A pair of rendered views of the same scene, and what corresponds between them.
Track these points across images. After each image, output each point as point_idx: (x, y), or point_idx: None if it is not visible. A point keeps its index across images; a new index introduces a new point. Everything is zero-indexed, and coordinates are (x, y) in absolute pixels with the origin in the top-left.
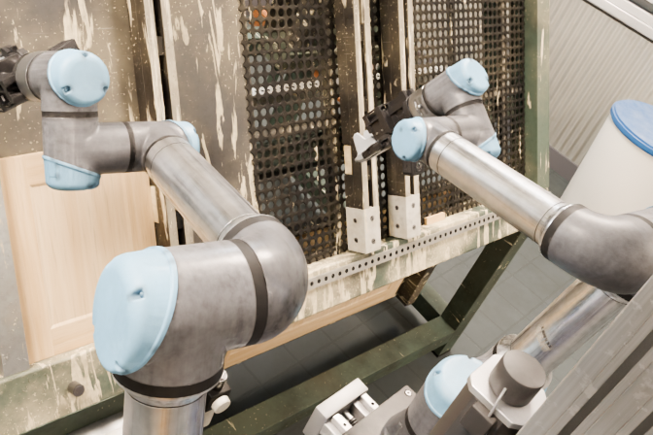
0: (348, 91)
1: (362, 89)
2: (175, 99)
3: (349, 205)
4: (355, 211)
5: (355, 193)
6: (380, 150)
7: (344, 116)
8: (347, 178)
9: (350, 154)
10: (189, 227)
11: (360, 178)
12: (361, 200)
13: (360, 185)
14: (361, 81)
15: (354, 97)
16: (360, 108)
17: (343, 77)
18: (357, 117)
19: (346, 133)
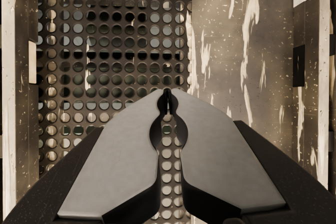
0: (28, 161)
1: (3, 171)
2: (322, 181)
3: None
4: None
5: (25, 10)
6: (224, 201)
7: (34, 124)
8: (34, 36)
9: (29, 69)
10: (324, 32)
11: (16, 31)
12: None
13: (18, 19)
14: (4, 184)
15: (21, 157)
16: (12, 142)
17: (33, 179)
18: (18, 126)
19: (33, 100)
